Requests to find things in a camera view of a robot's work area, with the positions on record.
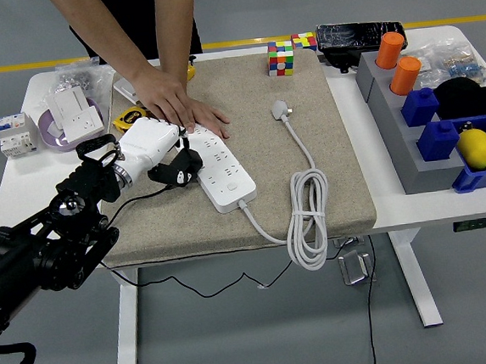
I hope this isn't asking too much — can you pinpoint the person's left hand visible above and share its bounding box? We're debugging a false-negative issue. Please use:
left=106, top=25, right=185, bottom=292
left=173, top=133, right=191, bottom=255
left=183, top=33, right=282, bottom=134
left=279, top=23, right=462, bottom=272
left=183, top=87, right=232, bottom=143

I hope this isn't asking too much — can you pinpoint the person's right hand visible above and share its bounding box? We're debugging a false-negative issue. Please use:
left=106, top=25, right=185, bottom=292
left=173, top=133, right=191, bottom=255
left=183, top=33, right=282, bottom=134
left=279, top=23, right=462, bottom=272
left=128, top=60, right=199, bottom=140

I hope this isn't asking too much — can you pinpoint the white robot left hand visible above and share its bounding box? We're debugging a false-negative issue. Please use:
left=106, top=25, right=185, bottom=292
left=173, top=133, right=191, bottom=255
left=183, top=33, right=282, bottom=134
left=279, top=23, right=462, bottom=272
left=112, top=112, right=200, bottom=193

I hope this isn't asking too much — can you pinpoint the black plug adapter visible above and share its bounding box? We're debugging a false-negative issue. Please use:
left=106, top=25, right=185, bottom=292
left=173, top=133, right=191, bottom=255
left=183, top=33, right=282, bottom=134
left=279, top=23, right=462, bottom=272
left=170, top=146, right=205, bottom=177

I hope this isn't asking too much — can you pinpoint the thin black adapter cord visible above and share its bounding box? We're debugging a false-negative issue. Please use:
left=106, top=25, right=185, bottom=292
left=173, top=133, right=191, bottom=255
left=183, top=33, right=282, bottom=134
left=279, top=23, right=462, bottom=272
left=93, top=167, right=364, bottom=308

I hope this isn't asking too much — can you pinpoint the white power strip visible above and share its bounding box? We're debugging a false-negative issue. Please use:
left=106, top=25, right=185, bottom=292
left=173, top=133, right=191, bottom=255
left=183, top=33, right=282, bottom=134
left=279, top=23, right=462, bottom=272
left=185, top=119, right=260, bottom=216

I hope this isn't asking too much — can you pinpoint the yellow tape measure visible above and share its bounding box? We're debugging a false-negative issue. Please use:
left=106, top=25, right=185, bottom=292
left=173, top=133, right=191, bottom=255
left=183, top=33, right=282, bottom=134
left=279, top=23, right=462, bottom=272
left=110, top=105, right=152, bottom=134

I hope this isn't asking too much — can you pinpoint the yellow black tool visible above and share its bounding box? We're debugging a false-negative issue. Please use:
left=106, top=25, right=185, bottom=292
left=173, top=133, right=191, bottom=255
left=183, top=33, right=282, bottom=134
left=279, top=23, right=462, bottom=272
left=184, top=56, right=198, bottom=82

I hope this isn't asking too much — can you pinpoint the grey-brown mat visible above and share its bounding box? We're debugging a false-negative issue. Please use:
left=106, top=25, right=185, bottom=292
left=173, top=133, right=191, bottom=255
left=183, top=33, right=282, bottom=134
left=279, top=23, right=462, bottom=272
left=81, top=43, right=381, bottom=271

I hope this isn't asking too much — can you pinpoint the person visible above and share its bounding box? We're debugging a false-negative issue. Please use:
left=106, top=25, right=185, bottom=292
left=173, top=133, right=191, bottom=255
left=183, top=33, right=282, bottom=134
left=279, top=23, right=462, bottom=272
left=65, top=0, right=204, bottom=69

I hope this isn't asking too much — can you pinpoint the large Rubik's cube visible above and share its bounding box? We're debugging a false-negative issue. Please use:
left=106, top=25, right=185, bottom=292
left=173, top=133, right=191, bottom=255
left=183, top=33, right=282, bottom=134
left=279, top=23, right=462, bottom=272
left=265, top=40, right=298, bottom=78

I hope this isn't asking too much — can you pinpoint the clear bag of screws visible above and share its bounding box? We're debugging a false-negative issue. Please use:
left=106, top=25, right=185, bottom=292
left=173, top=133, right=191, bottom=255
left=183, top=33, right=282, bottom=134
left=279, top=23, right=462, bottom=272
left=52, top=54, right=120, bottom=106

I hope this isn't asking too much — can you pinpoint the purple bowl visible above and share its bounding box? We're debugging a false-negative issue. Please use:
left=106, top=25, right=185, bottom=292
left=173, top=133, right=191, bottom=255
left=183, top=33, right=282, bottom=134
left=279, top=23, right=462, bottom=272
left=34, top=95, right=110, bottom=155

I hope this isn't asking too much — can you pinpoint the small Rubik's cube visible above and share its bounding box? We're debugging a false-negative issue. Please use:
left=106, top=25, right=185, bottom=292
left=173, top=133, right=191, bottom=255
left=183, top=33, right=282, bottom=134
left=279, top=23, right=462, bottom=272
left=289, top=31, right=318, bottom=54

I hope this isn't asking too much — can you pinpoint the white table leg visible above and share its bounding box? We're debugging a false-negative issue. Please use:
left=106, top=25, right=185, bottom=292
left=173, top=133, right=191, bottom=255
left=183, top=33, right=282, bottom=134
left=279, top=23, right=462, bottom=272
left=107, top=267, right=148, bottom=364
left=387, top=227, right=444, bottom=330

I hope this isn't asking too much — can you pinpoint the black table control panel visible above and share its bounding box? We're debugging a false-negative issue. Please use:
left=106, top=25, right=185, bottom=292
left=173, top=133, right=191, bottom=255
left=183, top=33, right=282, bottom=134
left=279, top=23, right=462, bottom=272
left=450, top=216, right=486, bottom=233

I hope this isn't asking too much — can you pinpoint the white circuit breaker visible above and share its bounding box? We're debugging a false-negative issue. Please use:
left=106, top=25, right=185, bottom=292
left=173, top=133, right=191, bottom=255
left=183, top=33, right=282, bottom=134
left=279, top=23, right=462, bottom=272
left=0, top=111, right=40, bottom=160

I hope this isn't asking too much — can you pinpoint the black film-wrapped device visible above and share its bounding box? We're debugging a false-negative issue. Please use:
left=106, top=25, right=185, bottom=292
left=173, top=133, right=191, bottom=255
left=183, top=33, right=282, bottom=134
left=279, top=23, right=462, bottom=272
left=314, top=16, right=409, bottom=76

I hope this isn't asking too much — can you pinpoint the blue plastic bin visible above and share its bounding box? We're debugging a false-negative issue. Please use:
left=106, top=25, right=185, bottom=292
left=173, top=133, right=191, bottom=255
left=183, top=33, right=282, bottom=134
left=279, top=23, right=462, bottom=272
left=445, top=113, right=486, bottom=195

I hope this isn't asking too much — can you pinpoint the grey stepped peg holder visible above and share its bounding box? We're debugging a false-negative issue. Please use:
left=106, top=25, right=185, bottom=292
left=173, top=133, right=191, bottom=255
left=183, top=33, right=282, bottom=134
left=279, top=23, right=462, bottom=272
left=352, top=42, right=478, bottom=200

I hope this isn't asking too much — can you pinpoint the orange cylinder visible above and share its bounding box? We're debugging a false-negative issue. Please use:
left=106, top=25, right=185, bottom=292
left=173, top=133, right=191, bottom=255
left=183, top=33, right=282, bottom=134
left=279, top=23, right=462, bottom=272
left=386, top=55, right=424, bottom=98
left=372, top=30, right=408, bottom=71

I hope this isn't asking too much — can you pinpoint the blue block with knob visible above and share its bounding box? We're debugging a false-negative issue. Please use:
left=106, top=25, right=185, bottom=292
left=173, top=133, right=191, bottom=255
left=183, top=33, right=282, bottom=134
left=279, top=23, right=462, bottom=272
left=415, top=118, right=462, bottom=164
left=399, top=86, right=442, bottom=129

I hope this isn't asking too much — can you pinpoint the yellow lemon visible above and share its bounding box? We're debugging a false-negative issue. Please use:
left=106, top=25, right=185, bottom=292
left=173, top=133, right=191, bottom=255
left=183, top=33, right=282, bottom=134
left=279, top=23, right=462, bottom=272
left=454, top=126, right=486, bottom=172

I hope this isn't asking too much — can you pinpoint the clear bag of small parts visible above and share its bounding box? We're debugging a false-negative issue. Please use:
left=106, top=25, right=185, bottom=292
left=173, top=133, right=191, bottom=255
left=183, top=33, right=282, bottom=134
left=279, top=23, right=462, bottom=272
left=426, top=35, right=486, bottom=90

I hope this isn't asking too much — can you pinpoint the black cloth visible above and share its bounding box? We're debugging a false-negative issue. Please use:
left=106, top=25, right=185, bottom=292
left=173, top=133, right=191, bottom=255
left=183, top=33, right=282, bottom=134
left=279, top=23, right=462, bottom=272
left=431, top=74, right=486, bottom=122

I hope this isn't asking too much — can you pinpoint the white flat switch panel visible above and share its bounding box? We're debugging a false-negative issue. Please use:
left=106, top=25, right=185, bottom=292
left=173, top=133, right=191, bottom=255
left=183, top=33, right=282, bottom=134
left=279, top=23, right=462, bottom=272
left=112, top=74, right=140, bottom=105

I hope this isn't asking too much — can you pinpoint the white power strip cord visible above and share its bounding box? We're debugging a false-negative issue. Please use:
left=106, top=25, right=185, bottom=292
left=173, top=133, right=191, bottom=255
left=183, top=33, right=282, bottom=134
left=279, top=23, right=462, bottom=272
left=230, top=94, right=337, bottom=278

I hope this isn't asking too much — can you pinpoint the white wall socket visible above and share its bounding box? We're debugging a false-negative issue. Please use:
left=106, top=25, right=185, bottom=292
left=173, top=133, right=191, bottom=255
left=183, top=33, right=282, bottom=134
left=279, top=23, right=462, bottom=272
left=60, top=105, right=108, bottom=144

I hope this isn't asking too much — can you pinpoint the white switch plate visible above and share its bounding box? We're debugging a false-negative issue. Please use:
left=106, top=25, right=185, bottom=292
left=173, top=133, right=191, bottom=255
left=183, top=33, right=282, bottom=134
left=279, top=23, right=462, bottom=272
left=44, top=84, right=92, bottom=132

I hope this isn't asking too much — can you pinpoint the black floor cable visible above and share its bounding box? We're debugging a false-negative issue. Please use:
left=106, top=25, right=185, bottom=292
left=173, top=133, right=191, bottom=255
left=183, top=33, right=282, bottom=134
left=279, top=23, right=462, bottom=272
left=359, top=233, right=386, bottom=364

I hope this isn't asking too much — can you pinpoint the small metal bracket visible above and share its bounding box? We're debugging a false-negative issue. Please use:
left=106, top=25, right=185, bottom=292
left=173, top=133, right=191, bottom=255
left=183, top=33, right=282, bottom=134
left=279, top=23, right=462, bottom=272
left=332, top=233, right=367, bottom=250

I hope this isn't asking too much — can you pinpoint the large metal bracket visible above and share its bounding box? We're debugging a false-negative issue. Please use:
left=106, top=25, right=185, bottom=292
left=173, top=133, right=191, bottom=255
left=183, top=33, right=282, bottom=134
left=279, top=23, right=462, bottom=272
left=337, top=249, right=377, bottom=288

